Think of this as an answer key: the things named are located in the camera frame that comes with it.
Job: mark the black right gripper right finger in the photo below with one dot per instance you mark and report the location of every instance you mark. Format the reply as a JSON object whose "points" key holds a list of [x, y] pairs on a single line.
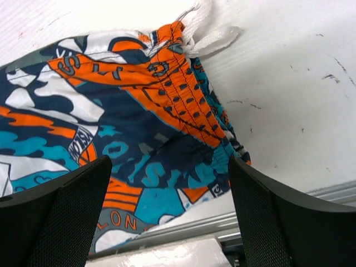
{"points": [[281, 226]]}

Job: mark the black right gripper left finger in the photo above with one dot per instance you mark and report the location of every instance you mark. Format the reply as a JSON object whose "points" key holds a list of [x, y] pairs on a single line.
{"points": [[53, 224]]}

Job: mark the colourful patterned shorts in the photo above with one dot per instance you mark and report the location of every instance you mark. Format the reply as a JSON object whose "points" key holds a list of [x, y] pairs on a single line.
{"points": [[142, 99]]}

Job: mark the aluminium table frame rail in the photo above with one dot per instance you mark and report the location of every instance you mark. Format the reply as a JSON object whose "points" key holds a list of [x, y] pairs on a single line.
{"points": [[220, 222]]}

